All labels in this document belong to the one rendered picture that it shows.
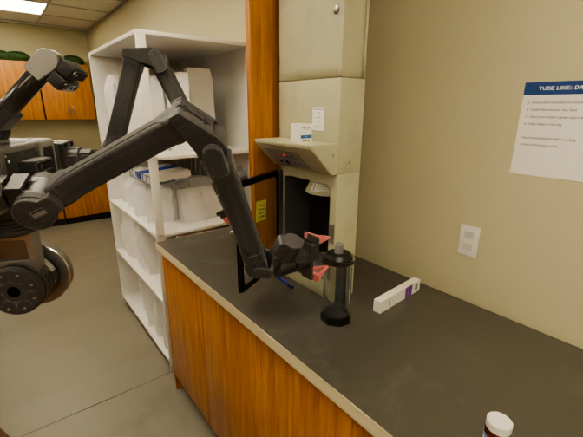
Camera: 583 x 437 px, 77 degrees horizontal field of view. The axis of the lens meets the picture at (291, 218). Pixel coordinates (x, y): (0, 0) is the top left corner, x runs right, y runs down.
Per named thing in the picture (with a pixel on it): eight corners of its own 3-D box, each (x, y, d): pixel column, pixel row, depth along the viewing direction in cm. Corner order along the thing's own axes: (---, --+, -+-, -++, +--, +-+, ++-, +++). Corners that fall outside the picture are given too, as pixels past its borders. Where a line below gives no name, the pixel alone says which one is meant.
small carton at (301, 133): (302, 140, 127) (302, 122, 125) (311, 141, 123) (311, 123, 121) (291, 141, 124) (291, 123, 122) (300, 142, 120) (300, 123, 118)
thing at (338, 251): (341, 255, 124) (342, 237, 122) (358, 265, 116) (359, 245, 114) (317, 260, 120) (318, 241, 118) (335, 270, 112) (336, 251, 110)
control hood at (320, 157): (278, 163, 145) (278, 137, 142) (337, 174, 121) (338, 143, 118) (254, 166, 138) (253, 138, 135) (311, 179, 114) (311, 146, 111)
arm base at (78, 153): (74, 175, 127) (68, 140, 123) (99, 175, 128) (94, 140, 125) (63, 180, 119) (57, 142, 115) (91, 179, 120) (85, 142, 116)
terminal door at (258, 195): (278, 263, 155) (278, 168, 144) (240, 295, 129) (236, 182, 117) (277, 263, 156) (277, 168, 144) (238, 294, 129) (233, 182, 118)
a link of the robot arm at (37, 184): (4, 173, 76) (-7, 189, 72) (58, 172, 77) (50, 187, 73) (22, 208, 82) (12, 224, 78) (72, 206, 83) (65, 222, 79)
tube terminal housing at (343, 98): (322, 257, 173) (327, 84, 151) (376, 283, 149) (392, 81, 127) (278, 271, 159) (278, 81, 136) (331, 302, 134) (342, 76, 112)
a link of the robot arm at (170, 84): (150, 61, 125) (143, 53, 114) (165, 55, 125) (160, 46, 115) (209, 176, 135) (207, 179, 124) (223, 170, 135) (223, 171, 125)
